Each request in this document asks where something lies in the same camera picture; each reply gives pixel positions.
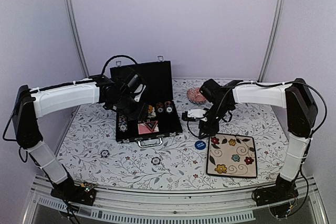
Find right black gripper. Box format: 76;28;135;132
198;102;232;140

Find red playing card deck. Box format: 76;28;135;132
138;122;159;134

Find blue small blind button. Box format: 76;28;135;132
194;141;206;150

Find black poker case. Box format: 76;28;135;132
110;56;183;147

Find black triangular dealer button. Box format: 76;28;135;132
144;121;158;132

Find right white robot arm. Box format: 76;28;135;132
198;78;328;201

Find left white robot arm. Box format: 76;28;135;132
7;67;148;200

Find blue playing card deck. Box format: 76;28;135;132
148;111;156;118

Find blue white chip stack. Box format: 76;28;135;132
118;114;128;132

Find black orange chip stack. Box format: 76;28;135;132
155;102;164;113

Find purple chip stack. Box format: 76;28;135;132
164;101;173;113

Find red patterned bowl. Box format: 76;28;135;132
186;88;207;105

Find floral square plate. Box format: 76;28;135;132
205;133;258;178

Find front aluminium rail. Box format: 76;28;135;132
22;176;329;223

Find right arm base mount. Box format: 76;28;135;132
251;185;299;219

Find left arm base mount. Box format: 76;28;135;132
50;180;97;206

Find right aluminium frame post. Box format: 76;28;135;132
258;0;285;82

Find aluminium frame post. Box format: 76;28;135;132
64;0;89;77
258;0;285;82

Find left aluminium frame post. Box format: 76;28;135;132
64;0;89;77

